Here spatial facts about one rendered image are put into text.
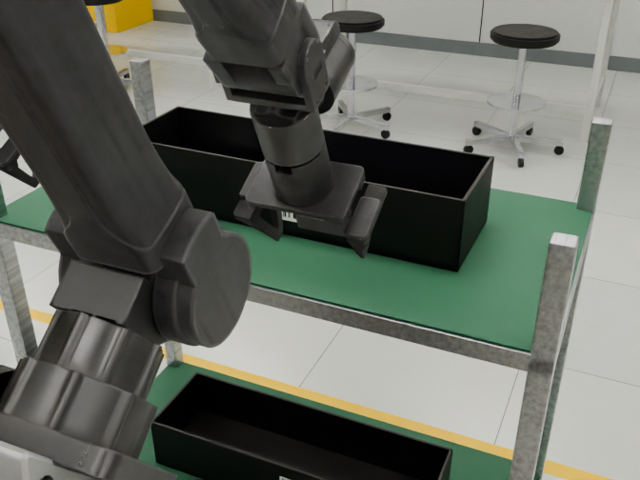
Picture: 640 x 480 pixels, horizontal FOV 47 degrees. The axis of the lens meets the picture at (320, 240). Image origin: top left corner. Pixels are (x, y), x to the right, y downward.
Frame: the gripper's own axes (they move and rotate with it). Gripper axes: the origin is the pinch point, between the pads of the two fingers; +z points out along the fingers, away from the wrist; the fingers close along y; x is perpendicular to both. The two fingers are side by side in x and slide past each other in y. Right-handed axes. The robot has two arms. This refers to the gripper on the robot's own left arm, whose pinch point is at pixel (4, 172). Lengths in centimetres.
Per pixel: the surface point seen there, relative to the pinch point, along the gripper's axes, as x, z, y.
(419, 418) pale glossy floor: -39, 144, -33
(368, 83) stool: -247, 219, 64
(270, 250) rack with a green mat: -12.2, 24.8, -25.8
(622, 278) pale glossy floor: -133, 191, -82
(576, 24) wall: -411, 297, -27
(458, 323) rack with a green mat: -6, 21, -56
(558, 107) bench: -267, 238, -37
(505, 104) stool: -241, 216, -13
